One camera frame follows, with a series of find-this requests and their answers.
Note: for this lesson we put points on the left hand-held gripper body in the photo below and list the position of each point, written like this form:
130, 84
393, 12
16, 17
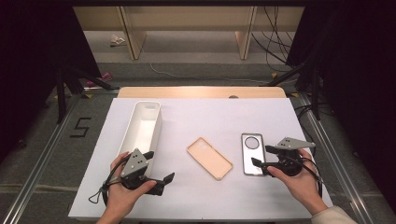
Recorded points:
134, 165

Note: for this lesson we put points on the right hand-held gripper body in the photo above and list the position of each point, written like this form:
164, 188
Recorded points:
289, 163

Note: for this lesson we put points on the white rectangular storage box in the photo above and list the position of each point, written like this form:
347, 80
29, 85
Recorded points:
143, 130

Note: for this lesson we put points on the beige phone case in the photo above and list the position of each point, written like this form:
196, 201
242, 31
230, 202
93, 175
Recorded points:
210, 158

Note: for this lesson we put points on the person's right hand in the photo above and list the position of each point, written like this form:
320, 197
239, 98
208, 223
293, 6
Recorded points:
303, 186

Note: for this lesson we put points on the person's left hand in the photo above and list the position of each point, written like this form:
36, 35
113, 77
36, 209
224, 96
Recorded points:
120, 199

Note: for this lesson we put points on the dark table grommet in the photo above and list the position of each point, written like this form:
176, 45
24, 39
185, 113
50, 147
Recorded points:
233, 97

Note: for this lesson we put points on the white table mat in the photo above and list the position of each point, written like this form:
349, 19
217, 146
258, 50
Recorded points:
202, 118

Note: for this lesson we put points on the black tripod stand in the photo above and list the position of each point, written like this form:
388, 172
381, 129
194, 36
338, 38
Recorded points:
316, 93
61, 99

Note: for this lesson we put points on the yellow tape piece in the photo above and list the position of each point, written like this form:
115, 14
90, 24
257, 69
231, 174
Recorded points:
274, 75

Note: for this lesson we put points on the pink object on floor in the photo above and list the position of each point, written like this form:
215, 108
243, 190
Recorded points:
106, 76

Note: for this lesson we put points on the crumpled white paper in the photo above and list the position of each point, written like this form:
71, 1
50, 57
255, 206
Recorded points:
117, 40

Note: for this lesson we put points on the black curtain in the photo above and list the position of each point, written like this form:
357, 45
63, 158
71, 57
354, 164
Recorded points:
358, 62
31, 62

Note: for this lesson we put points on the long wooden desk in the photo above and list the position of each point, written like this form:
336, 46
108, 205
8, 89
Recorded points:
186, 18

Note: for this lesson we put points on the aluminium floor rail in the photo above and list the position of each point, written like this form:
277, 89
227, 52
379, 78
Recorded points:
339, 174
34, 177

